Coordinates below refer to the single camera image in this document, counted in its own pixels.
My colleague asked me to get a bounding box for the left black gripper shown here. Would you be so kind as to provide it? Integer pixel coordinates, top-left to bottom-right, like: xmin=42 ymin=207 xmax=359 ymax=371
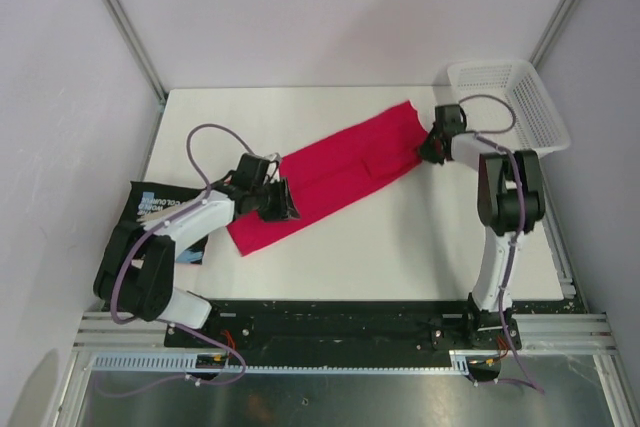
xmin=251 ymin=177 xmax=299 ymax=223

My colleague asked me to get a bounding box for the red t-shirt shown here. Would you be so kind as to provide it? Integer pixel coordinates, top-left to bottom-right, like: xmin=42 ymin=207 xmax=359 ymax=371
xmin=228 ymin=101 xmax=427 ymax=256

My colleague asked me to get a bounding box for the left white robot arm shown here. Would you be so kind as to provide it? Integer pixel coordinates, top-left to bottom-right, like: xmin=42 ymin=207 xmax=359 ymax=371
xmin=93 ymin=153 xmax=300 ymax=347

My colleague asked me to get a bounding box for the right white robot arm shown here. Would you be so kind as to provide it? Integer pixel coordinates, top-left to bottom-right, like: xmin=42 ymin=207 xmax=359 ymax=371
xmin=418 ymin=104 xmax=546 ymax=348

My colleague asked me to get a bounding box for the white plastic basket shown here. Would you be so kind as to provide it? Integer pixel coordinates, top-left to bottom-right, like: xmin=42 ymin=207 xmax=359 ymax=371
xmin=447 ymin=59 xmax=571 ymax=157

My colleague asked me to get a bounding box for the folded black printed t-shirt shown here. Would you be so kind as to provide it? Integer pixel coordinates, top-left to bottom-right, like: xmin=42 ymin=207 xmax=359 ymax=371
xmin=118 ymin=181 xmax=208 ymax=265

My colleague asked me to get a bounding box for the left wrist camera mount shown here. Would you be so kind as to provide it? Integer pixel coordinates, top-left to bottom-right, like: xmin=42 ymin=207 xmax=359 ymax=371
xmin=266 ymin=153 xmax=281 ymax=169

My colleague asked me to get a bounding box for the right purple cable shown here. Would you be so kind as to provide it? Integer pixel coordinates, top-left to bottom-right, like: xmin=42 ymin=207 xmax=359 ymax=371
xmin=457 ymin=95 xmax=546 ymax=393

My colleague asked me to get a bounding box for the purple cable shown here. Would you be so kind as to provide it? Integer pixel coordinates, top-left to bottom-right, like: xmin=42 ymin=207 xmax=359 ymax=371
xmin=94 ymin=124 xmax=281 ymax=398
xmin=457 ymin=95 xmax=546 ymax=393

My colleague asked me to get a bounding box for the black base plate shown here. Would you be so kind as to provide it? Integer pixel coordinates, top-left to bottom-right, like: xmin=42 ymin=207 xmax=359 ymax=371
xmin=102 ymin=296 xmax=522 ymax=354

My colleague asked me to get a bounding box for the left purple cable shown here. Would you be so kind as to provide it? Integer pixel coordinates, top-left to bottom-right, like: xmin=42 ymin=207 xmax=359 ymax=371
xmin=94 ymin=124 xmax=281 ymax=398

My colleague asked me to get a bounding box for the slotted cable duct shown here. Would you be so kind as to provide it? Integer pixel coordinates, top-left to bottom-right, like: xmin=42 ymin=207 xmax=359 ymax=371
xmin=89 ymin=350 xmax=471 ymax=374

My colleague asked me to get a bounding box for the right aluminium corner post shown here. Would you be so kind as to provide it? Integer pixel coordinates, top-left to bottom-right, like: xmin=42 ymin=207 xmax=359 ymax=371
xmin=529 ymin=0 xmax=581 ymax=69

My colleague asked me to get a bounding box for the aluminium corner post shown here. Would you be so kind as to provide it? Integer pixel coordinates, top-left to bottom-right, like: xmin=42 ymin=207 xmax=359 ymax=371
xmin=101 ymin=0 xmax=168 ymax=105
xmin=529 ymin=0 xmax=581 ymax=69

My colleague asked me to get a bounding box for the left aluminium corner post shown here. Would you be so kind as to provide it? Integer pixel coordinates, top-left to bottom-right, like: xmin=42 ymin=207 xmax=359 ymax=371
xmin=101 ymin=0 xmax=168 ymax=105

